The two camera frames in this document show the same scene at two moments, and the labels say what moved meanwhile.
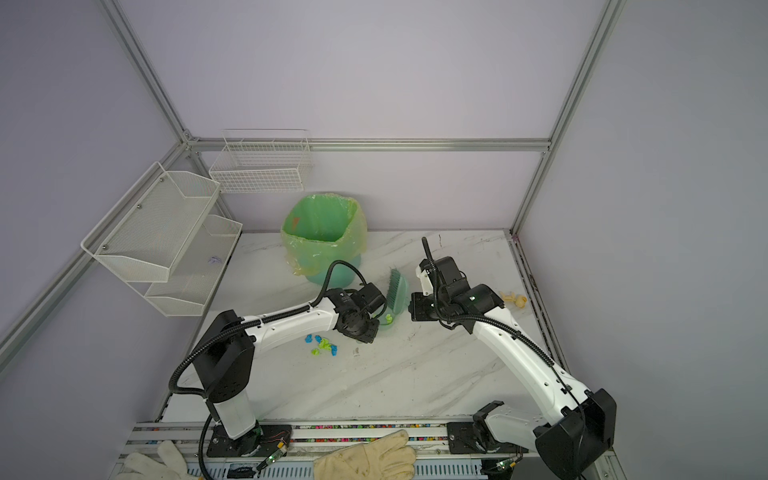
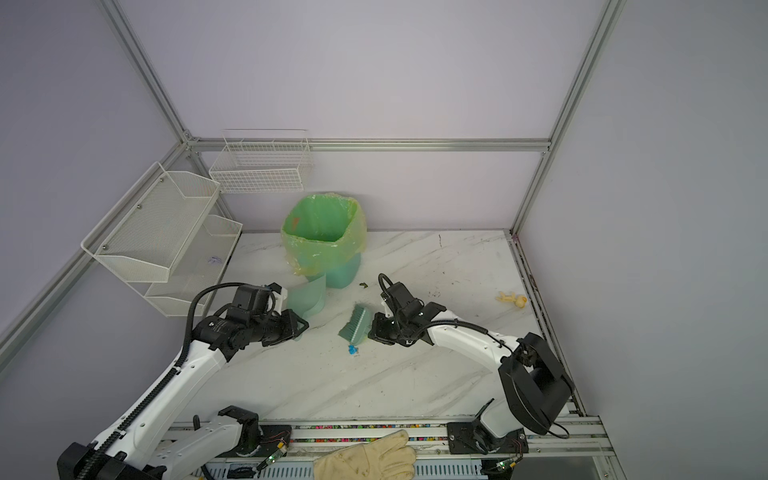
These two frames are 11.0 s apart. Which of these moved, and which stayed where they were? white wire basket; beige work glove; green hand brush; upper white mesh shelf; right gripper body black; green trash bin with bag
Moved: green hand brush; right gripper body black
Stayed: green trash bin with bag; upper white mesh shelf; white wire basket; beige work glove
